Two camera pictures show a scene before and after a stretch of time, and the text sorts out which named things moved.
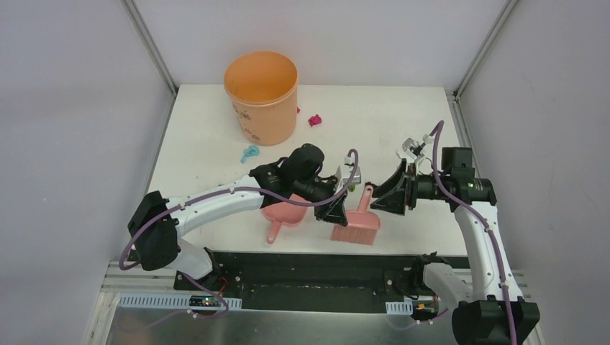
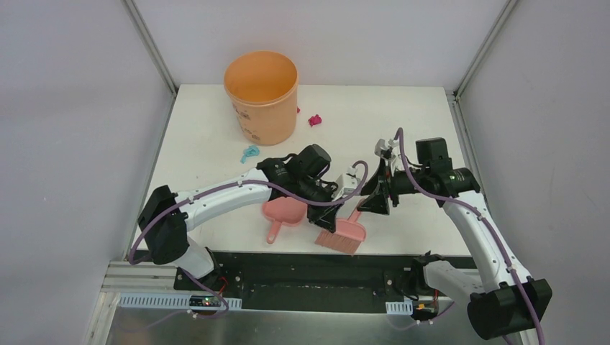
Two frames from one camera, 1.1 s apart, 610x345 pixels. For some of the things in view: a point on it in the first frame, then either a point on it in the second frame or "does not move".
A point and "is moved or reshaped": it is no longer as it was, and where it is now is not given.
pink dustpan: [285, 213] does not move
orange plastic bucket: [262, 88] does not move
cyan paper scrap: [252, 150] does not move
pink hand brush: [362, 225] is moved or reshaped
